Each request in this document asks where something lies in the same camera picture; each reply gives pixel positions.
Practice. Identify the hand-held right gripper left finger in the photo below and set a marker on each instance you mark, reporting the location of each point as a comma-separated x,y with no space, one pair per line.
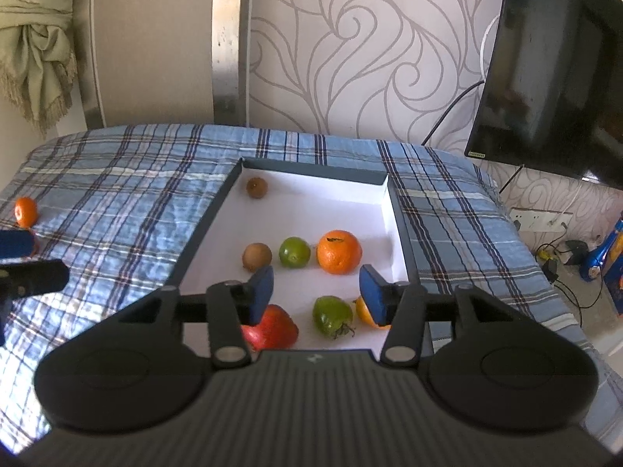
263,294

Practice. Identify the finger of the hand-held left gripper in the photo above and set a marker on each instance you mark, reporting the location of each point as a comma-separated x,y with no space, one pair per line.
34,277
14,244

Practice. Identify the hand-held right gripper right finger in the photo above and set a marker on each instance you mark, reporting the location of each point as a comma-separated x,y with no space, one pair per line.
372,294

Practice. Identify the small orange tangerine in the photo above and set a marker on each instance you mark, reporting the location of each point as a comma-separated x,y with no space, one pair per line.
25,212

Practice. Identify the large brown kiwi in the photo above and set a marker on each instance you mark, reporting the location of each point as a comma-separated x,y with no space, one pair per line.
257,257

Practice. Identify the red apple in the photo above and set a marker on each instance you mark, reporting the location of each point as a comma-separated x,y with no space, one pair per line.
275,331

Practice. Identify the green tomato with stem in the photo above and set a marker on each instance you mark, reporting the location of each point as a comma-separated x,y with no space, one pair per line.
332,315

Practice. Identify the large orange tangerine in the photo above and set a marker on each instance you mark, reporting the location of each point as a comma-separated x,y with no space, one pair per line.
339,253

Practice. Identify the green lime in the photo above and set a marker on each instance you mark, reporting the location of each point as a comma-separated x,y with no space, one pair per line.
294,252

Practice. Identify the white shallow cardboard box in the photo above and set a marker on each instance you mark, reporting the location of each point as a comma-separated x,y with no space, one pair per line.
311,214

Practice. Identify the small brown round fruit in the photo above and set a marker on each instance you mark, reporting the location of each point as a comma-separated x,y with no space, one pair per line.
256,188

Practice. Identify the blue plaid blanket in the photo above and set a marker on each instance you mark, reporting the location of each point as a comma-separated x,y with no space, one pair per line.
121,194

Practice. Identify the black power adapter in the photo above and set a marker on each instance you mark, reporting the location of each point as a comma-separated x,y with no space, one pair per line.
551,267

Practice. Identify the green fringed curtain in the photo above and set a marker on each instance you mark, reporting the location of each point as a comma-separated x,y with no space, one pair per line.
34,44

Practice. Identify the blue and orange box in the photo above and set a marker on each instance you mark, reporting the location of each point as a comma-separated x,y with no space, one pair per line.
615,282

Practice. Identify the metal pillar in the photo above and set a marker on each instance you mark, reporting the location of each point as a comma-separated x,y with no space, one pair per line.
228,39

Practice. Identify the black flat television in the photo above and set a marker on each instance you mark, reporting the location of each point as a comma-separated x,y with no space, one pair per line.
550,68

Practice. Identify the white wall socket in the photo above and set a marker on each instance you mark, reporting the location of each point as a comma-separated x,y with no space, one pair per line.
540,219

